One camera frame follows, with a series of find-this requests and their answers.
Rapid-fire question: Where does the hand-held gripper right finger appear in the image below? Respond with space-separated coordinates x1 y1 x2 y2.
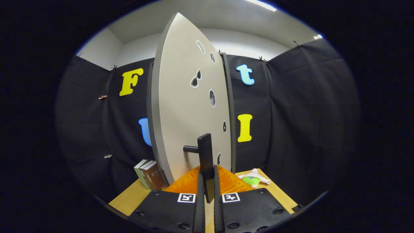
213 165 291 233

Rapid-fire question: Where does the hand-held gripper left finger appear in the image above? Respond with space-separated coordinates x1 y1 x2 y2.
128 166 206 233

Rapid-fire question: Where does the black door handle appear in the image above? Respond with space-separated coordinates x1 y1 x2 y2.
183 133 216 204

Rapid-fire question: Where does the beige cabinet door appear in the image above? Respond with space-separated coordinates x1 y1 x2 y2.
147 12 232 186

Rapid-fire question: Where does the pink and green plush toy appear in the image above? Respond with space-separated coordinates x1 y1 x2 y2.
238 168 271 189

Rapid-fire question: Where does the brown book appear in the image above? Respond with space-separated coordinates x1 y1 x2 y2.
142 161 167 191

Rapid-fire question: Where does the black backdrop cloth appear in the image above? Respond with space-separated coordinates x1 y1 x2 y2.
55 38 361 207

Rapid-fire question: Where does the long ceiling light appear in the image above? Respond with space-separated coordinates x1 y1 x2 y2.
244 0 277 12

